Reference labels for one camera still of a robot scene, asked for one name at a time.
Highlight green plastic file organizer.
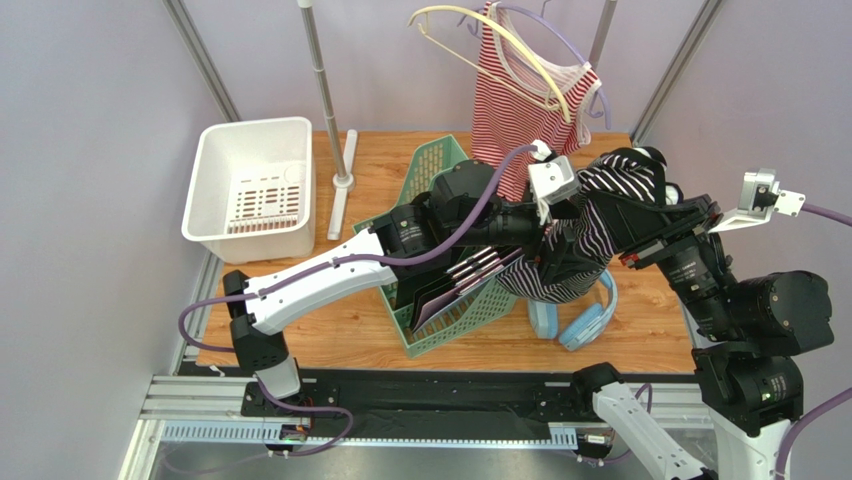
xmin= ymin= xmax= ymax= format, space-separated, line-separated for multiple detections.
xmin=354 ymin=135 xmax=528 ymax=358

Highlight black white striped tank top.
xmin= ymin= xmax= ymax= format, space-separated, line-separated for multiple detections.
xmin=497 ymin=146 xmax=681 ymax=304

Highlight cream wooden hanger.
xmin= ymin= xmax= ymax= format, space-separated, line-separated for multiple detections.
xmin=407 ymin=5 xmax=574 ymax=124

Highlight purple plastic hanger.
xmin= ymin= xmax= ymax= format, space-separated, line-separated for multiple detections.
xmin=457 ymin=1 xmax=612 ymax=131

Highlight left white rack foot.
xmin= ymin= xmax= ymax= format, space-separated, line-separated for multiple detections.
xmin=327 ymin=129 xmax=358 ymax=241

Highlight pink booklets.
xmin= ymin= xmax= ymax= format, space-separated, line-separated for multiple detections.
xmin=415 ymin=246 xmax=527 ymax=327

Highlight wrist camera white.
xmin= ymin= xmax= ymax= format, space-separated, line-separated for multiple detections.
xmin=709 ymin=168 xmax=806 ymax=233
xmin=527 ymin=139 xmax=581 ymax=226

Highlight white plastic basket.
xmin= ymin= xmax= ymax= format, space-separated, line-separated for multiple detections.
xmin=181 ymin=116 xmax=316 ymax=265

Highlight black folder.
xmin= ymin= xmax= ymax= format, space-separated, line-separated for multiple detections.
xmin=394 ymin=246 xmax=520 ymax=332

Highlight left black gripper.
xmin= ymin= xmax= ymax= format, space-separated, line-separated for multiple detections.
xmin=448 ymin=200 xmax=601 ymax=286

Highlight left rack pole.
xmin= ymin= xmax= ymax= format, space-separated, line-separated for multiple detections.
xmin=297 ymin=0 xmax=354 ymax=189

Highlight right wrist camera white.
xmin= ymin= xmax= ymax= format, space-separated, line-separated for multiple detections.
xmin=709 ymin=168 xmax=806 ymax=233

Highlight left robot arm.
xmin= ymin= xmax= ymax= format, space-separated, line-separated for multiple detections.
xmin=223 ymin=155 xmax=574 ymax=400

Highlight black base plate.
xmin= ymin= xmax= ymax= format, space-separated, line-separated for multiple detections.
xmin=219 ymin=364 xmax=637 ymax=444

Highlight blue headphones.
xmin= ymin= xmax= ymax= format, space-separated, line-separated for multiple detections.
xmin=527 ymin=269 xmax=619 ymax=351

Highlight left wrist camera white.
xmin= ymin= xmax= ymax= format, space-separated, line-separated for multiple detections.
xmin=527 ymin=139 xmax=581 ymax=226

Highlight red white striped tank top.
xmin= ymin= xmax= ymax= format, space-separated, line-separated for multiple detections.
xmin=471 ymin=25 xmax=601 ymax=166

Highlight aluminium frame rail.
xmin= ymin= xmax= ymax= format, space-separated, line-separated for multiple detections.
xmin=118 ymin=375 xmax=761 ymax=480

